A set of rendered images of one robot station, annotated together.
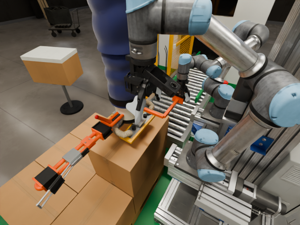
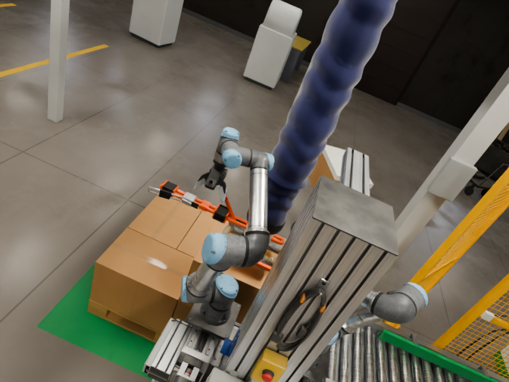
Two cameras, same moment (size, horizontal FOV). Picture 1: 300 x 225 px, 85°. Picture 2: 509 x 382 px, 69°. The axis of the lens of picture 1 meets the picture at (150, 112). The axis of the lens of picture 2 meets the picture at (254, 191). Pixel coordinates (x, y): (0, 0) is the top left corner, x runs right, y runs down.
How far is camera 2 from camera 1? 148 cm
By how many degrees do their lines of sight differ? 48
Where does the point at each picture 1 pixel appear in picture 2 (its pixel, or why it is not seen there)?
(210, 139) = (221, 283)
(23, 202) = (163, 212)
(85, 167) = not seen: hidden behind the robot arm
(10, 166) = not seen: hidden behind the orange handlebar
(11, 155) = (217, 200)
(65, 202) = (166, 241)
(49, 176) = (169, 187)
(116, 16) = (279, 148)
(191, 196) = not seen: outside the picture
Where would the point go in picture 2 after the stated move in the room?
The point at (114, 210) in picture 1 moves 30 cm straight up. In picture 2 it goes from (161, 283) to (171, 252)
